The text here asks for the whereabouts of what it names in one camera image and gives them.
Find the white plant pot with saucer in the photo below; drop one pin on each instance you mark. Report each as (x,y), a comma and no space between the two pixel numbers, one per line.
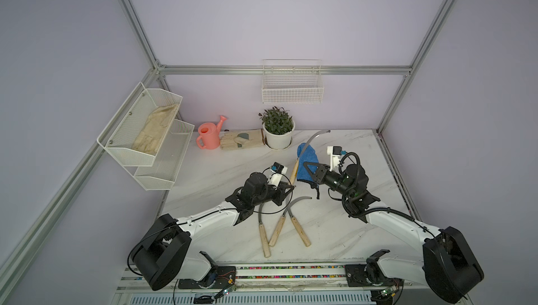
(278,142)

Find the aluminium frame profile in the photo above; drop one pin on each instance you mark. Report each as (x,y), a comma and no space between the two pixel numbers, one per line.
(32,242)

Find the white mesh shelf basket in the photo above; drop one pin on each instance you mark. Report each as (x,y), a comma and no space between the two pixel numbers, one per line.
(162,175)
(122,137)

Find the white wire wall basket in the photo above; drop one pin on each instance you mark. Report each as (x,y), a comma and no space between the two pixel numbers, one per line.
(292,81)

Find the white mesh upper shelf basket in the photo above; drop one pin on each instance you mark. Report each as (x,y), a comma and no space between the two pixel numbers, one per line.
(122,137)

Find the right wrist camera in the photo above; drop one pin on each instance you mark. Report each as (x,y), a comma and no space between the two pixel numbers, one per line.
(335,153)

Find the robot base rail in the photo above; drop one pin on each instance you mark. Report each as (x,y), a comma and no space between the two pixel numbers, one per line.
(272,283)

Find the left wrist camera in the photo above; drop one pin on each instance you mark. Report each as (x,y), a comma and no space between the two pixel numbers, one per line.
(278,171)

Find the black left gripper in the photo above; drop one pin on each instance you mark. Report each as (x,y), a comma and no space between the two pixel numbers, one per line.
(279,193)

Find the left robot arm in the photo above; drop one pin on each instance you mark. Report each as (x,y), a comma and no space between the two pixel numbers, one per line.
(169,248)

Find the pink watering can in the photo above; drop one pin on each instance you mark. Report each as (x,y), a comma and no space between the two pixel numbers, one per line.
(209,134)

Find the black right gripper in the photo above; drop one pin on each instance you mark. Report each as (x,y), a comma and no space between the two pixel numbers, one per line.
(321,173)

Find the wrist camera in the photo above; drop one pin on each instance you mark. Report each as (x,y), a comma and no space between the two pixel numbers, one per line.
(278,171)
(335,153)

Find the sickle with wooden handle middle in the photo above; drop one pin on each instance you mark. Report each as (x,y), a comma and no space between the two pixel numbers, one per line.
(298,227)

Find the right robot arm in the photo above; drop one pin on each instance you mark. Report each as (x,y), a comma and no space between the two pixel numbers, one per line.
(443,261)

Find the white mesh lower shelf basket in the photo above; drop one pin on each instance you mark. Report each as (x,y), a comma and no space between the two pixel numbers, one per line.
(162,175)

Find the beige work glove on table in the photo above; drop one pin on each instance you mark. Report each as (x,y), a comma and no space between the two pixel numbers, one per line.
(234,140)

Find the blue fluffy rag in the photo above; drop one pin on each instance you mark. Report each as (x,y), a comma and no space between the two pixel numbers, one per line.
(306,155)

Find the green potted plant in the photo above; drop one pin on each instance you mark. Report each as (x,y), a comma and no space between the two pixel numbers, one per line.
(277,120)

